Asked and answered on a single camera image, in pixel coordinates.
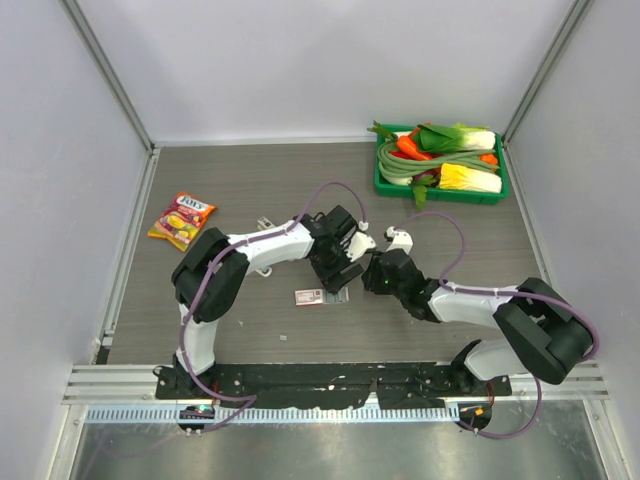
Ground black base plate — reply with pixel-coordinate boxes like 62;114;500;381
154;360;513;410

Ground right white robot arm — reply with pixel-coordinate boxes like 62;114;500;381
362;249;598;395

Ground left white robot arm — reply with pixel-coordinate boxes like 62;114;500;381
171;205;376;399

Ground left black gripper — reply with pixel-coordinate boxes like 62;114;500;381
310;239;362;294

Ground yellow white cabbage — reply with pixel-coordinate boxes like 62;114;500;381
439;163;502;193

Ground green plastic tray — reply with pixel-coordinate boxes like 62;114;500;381
368;121;509;209

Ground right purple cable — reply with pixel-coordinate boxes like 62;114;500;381
399;211;601;440

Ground purple cable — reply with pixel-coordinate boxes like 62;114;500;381
177;181;370;434
399;211;601;440

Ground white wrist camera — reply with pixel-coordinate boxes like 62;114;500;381
346;221;376;262
384;226;413;254

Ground white green bok choy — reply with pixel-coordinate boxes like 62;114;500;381
414;124;496;154

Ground green long beans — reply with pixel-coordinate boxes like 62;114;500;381
376;141;500;185

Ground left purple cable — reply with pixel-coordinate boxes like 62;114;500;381
177;181;370;434

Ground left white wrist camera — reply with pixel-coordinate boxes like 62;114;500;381
346;221;376;262

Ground candy snack bag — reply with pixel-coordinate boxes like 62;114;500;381
147;192;217;252

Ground white slotted cable duct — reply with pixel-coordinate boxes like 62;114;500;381
85;402;459;425

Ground green leafy herb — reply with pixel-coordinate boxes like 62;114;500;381
411;183;428;211

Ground red white staple box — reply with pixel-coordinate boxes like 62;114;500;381
294;287;350;307

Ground orange carrot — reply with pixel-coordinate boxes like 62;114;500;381
396;135;432;161

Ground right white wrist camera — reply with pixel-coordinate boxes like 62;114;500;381
384;226;413;254

